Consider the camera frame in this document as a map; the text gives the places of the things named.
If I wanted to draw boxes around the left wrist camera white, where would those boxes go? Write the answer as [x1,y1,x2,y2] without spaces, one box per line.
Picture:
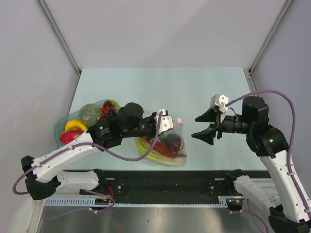
[154,109,173,133]

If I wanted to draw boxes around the clear zip top bag pink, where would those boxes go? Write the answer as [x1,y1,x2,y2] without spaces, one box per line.
[145,118,187,167]

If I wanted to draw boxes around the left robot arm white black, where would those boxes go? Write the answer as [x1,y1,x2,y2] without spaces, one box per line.
[12,103,173,200]

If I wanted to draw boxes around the purple cable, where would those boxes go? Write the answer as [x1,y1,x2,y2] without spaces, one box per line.
[225,89,311,233]
[12,110,164,219]

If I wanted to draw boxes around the aluminium frame post left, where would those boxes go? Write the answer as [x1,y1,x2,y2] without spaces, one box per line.
[36,0,82,77]

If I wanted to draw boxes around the green round melon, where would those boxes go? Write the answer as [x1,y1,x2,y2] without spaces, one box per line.
[79,104,103,122]

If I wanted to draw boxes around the pink dragon fruit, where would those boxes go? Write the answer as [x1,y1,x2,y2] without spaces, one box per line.
[60,130,83,144]

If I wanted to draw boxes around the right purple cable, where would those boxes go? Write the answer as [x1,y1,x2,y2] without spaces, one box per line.
[225,89,311,233]

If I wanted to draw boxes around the aluminium frame post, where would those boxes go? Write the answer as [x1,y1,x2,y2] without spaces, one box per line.
[36,0,82,77]
[249,0,294,73]

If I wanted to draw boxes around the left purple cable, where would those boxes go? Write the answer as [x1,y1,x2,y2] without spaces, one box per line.
[12,110,164,219]

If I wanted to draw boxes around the white slotted cable duct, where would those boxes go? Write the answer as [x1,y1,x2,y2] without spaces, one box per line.
[44,196,243,208]

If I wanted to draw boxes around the red plastic lobster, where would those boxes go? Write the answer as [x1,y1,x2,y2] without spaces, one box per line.
[153,135,186,159]

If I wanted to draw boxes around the aluminium frame post right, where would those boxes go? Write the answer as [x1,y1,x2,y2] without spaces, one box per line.
[249,0,294,73]

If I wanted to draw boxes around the green celery stalks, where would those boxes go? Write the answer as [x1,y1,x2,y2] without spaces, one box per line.
[135,138,186,167]

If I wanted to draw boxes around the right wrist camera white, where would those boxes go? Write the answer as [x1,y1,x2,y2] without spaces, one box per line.
[210,94,229,123]

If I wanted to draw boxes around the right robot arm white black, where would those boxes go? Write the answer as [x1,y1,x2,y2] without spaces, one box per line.
[192,94,311,233]

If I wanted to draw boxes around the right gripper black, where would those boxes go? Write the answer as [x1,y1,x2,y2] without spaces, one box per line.
[191,106,252,144]

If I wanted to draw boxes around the dark red grape bunch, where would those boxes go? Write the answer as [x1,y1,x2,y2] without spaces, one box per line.
[101,100,117,119]

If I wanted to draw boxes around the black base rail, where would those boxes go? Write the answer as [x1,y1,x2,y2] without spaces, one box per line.
[92,170,239,203]

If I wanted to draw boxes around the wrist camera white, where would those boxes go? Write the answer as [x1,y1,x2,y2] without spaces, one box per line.
[154,109,173,133]
[210,94,229,123]

